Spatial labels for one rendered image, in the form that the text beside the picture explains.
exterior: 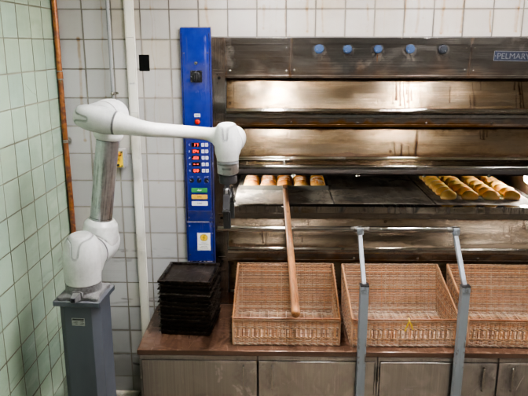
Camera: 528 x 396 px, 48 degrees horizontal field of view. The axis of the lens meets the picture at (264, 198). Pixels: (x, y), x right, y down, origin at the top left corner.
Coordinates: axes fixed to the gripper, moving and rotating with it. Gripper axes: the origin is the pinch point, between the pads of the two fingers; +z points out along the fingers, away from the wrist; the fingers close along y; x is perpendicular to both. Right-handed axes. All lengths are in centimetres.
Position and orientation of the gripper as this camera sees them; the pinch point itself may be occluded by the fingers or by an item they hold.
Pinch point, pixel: (229, 220)
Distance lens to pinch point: 253.6
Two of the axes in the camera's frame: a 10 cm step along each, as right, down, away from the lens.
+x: 10.0, 0.1, -0.7
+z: 0.1, 9.6, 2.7
